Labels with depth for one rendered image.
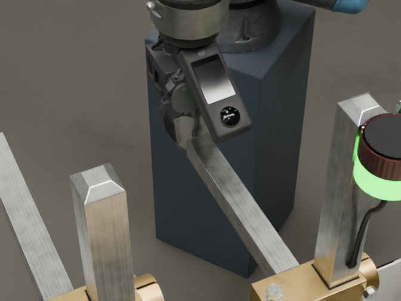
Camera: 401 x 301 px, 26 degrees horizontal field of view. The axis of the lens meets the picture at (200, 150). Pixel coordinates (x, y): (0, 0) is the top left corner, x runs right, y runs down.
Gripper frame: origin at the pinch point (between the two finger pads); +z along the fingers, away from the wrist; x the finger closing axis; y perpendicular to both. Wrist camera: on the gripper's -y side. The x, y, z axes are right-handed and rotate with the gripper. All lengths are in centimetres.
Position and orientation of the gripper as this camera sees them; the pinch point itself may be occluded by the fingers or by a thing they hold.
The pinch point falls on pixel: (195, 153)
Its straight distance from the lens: 112.6
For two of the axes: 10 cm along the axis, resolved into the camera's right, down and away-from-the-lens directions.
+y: -4.2, -6.5, 6.3
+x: -9.1, 3.0, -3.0
